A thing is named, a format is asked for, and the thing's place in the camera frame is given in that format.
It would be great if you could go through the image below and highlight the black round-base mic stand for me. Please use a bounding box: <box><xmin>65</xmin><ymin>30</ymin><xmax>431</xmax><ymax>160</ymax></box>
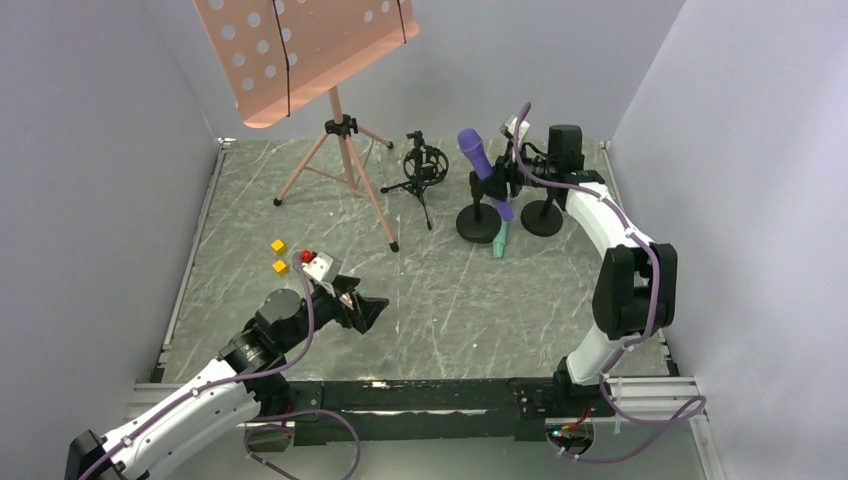
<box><xmin>456</xmin><ymin>172</ymin><xmax>501</xmax><ymax>244</ymax></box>

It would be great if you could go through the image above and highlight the purple microphone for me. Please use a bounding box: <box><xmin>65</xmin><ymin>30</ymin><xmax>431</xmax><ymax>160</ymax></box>
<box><xmin>457</xmin><ymin>128</ymin><xmax>514</xmax><ymax>222</ymax></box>

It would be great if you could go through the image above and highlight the teal microphone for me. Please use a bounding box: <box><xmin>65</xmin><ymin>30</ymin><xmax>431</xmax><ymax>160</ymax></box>
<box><xmin>492</xmin><ymin>221</ymin><xmax>509</xmax><ymax>259</ymax></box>

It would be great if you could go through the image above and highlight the black tripod shock mount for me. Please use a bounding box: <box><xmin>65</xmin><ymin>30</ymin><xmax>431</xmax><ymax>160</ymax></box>
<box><xmin>380</xmin><ymin>131</ymin><xmax>450</xmax><ymax>230</ymax></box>

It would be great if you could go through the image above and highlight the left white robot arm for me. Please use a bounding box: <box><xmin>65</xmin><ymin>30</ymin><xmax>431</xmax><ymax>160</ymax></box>
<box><xmin>64</xmin><ymin>275</ymin><xmax>390</xmax><ymax>479</ymax></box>

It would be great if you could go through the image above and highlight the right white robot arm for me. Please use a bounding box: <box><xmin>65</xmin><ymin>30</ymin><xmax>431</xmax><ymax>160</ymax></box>
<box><xmin>458</xmin><ymin>117</ymin><xmax>678</xmax><ymax>394</ymax></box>

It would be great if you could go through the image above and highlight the pink music stand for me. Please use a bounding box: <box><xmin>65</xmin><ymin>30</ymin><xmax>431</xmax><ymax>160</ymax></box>
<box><xmin>194</xmin><ymin>0</ymin><xmax>420</xmax><ymax>251</ymax></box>

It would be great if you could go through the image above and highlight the yellow cube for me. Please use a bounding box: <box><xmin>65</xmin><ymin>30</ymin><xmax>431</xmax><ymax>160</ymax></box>
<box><xmin>272</xmin><ymin>260</ymin><xmax>289</xmax><ymax>276</ymax></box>
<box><xmin>270</xmin><ymin>239</ymin><xmax>288</xmax><ymax>255</ymax></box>

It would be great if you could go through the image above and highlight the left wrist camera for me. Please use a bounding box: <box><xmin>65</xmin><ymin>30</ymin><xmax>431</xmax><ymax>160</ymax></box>
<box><xmin>299</xmin><ymin>250</ymin><xmax>342</xmax><ymax>284</ymax></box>

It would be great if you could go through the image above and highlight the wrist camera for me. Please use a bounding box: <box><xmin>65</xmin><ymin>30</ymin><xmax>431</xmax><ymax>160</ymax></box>
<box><xmin>299</xmin><ymin>250</ymin><xmax>342</xmax><ymax>284</ymax></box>
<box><xmin>500</xmin><ymin>116</ymin><xmax>522</xmax><ymax>139</ymax></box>

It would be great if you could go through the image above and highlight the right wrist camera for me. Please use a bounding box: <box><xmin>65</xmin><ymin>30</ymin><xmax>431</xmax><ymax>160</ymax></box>
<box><xmin>500</xmin><ymin>116</ymin><xmax>522</xmax><ymax>139</ymax></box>

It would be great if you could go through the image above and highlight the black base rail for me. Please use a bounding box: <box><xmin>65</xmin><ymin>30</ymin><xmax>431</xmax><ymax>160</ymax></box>
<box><xmin>251</xmin><ymin>372</ymin><xmax>610</xmax><ymax>446</ymax></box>

